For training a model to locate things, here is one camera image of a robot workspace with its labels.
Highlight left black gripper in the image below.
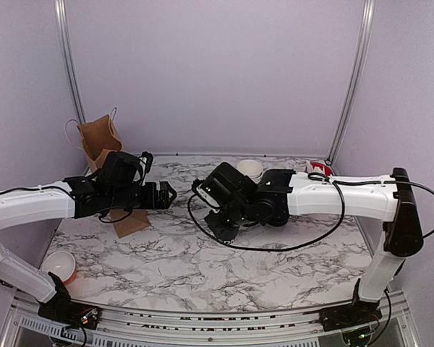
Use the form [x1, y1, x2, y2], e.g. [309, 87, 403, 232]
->
[108, 180, 176, 210]

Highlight brown paper bag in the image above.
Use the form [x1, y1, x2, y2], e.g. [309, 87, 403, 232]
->
[64, 107, 151, 239]

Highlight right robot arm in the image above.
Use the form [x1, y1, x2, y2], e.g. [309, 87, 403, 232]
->
[192, 163, 424, 331]

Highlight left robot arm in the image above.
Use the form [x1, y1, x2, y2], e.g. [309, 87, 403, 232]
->
[0, 152, 176, 324]

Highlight stack of paper cups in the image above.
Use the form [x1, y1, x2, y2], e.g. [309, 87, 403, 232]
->
[237, 159, 263, 184]

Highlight white packets in container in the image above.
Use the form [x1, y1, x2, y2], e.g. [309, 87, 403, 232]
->
[305, 161, 313, 174]

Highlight red cylindrical container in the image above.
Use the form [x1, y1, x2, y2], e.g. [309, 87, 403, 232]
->
[311, 162, 333, 176]

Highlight orange white bowl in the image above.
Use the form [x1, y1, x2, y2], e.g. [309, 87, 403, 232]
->
[41, 250, 77, 284]

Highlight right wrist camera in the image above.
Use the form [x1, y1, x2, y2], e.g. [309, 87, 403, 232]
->
[192, 179, 220, 210]

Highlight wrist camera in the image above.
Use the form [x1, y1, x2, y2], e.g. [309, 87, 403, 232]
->
[192, 179, 220, 210]
[139, 151, 154, 181]

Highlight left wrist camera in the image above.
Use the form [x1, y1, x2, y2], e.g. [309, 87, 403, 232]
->
[139, 151, 154, 181]

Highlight right aluminium frame post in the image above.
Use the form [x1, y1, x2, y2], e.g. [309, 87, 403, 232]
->
[326, 0, 376, 165]

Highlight aluminium frame post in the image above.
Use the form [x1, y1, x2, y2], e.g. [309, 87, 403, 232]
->
[54, 0, 95, 160]
[326, 0, 376, 165]

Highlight left aluminium frame post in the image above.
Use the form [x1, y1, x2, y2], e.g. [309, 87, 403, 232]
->
[54, 0, 95, 160]

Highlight front aluminium rail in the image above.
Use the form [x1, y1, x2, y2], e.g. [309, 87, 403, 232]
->
[0, 291, 421, 346]

